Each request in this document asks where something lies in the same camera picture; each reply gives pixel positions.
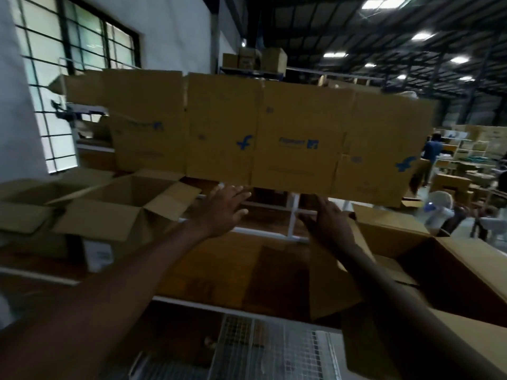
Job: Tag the person's left hand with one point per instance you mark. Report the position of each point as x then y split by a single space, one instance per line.
220 211

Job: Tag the person's right hand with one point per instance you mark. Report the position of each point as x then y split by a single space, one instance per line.
330 231

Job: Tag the person's left thumb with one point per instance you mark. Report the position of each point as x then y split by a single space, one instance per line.
241 215

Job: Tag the person's right thumb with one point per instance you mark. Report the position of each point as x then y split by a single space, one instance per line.
307 219

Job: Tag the person's left forearm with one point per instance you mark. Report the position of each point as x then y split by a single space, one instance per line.
99 304

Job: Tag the person's right forearm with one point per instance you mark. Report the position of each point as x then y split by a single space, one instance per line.
404 312

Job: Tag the flat brown cardboard sheet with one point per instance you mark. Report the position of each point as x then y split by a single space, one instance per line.
330 284

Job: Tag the closed brown cardboard box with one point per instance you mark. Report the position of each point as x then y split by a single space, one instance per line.
390 229

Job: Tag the large flattened printed cardboard box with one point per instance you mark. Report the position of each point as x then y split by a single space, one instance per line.
277 130

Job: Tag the open cardboard box white label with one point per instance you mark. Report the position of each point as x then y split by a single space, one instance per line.
119 217

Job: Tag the small cardboard box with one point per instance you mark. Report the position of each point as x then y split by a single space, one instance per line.
274 60
248 58
230 61

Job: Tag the large open brown cardboard box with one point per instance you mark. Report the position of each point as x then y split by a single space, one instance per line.
463 273

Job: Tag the background shelves with boxes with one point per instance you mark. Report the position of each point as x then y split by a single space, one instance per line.
471 154

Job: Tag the open plain cardboard box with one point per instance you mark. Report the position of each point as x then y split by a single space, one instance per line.
27 209

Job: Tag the group of ceiling light panels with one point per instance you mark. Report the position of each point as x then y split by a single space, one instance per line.
382 3

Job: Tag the window with black grille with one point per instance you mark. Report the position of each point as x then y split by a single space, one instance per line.
51 39

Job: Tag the white pedestal fan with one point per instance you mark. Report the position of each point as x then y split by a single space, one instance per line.
439 209

